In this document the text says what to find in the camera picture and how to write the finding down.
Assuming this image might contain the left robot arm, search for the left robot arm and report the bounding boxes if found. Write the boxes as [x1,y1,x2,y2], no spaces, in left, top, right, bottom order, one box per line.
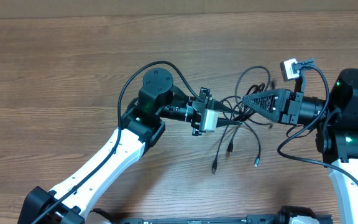
[18,67,235,223]

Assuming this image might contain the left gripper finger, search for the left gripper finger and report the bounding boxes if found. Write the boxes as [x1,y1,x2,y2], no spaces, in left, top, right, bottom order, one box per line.
[216,119,243,128]
[211,99,237,113]

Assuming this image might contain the black cable bundle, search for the black cable bundle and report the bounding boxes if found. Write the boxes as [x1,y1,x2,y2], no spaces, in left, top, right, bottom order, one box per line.
[210,65,277,175]

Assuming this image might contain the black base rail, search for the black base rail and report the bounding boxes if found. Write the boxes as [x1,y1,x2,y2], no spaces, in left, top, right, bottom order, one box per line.
[85,205,334,224]

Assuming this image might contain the camera cable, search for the camera cable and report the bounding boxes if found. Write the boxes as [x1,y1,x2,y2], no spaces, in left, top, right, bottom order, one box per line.
[277,63,358,224]
[31,60,206,224]

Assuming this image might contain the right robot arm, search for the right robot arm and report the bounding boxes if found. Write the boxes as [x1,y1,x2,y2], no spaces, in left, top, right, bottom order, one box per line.
[242,65,358,223]

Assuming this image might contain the right camera cable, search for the right camera cable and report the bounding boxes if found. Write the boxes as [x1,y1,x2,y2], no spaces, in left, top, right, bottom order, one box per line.
[277,63,358,224]

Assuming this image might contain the left camera cable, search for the left camera cable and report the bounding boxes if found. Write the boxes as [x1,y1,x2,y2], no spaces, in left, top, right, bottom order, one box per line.
[31,60,206,224]

